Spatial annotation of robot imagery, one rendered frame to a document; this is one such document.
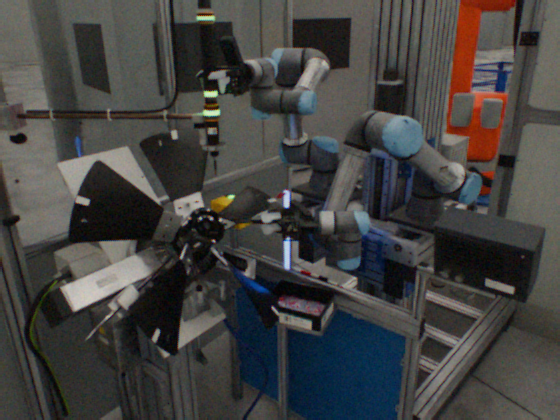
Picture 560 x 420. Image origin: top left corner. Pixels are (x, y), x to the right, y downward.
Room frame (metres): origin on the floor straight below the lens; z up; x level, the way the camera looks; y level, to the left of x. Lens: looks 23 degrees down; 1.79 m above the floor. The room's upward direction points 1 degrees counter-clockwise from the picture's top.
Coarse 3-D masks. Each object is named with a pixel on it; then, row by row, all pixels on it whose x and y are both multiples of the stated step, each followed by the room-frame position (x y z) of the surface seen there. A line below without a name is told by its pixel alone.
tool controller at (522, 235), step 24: (456, 216) 1.24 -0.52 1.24; (480, 216) 1.22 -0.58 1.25; (456, 240) 1.18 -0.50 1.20; (480, 240) 1.14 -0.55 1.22; (504, 240) 1.11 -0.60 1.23; (528, 240) 1.09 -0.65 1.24; (456, 264) 1.19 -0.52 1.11; (480, 264) 1.14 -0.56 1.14; (504, 264) 1.10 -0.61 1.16; (528, 264) 1.07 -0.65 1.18; (480, 288) 1.16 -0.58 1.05; (504, 288) 1.12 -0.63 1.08; (528, 288) 1.08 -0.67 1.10
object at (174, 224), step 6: (162, 216) 1.24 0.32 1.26; (168, 216) 1.24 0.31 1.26; (174, 216) 1.25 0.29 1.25; (180, 216) 1.26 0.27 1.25; (162, 222) 1.24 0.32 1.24; (168, 222) 1.24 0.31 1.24; (174, 222) 1.25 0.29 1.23; (180, 222) 1.26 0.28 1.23; (156, 228) 1.23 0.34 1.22; (162, 228) 1.24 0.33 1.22; (174, 228) 1.25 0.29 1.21; (156, 234) 1.23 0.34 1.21; (162, 234) 1.24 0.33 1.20; (168, 234) 1.24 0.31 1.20; (174, 234) 1.25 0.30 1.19; (162, 240) 1.24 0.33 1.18; (168, 240) 1.25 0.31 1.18
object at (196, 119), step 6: (192, 120) 1.34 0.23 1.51; (198, 120) 1.34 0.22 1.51; (204, 120) 1.37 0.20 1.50; (198, 126) 1.34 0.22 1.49; (204, 126) 1.34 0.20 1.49; (204, 132) 1.34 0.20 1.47; (204, 138) 1.34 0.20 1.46; (204, 144) 1.34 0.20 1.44; (222, 144) 1.35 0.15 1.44; (210, 150) 1.32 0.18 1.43; (216, 150) 1.32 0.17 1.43
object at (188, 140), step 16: (144, 144) 1.46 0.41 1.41; (176, 144) 1.46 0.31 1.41; (192, 144) 1.47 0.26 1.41; (160, 160) 1.43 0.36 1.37; (176, 160) 1.43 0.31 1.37; (192, 160) 1.43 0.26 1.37; (160, 176) 1.40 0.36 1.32; (176, 176) 1.39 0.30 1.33; (192, 176) 1.39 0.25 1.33; (176, 192) 1.37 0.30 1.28; (192, 192) 1.36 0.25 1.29
